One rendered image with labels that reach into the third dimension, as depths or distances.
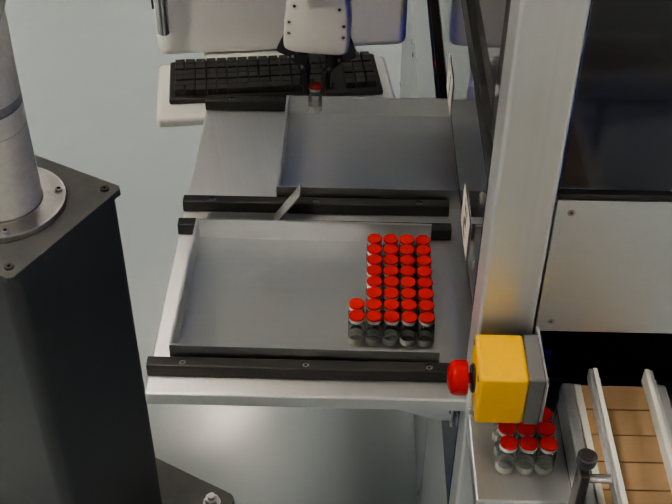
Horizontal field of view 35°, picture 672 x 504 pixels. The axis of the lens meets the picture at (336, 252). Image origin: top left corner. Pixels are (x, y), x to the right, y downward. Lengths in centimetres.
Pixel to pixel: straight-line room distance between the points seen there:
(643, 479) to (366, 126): 82
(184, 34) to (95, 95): 152
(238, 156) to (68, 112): 188
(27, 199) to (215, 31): 65
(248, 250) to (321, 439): 97
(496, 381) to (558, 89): 32
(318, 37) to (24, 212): 52
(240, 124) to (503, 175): 80
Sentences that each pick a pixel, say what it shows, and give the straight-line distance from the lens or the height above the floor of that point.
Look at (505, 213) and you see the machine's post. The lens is 112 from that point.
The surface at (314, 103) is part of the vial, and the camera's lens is 170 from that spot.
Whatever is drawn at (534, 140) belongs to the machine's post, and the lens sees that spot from 107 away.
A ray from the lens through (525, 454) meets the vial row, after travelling 124.
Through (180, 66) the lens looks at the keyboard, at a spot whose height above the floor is 83.
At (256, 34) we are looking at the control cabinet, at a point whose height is 84.
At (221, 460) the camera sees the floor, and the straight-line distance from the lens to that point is 241.
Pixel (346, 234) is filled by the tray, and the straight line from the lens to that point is 154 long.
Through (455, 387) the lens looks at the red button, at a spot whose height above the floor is 100.
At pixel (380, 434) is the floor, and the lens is 245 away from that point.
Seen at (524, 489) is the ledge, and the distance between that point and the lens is 126.
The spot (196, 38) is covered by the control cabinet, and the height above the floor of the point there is 84.
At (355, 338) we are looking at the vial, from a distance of 138.
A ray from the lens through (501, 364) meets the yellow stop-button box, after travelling 117.
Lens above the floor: 186
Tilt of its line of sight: 40 degrees down
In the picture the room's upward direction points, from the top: 1 degrees clockwise
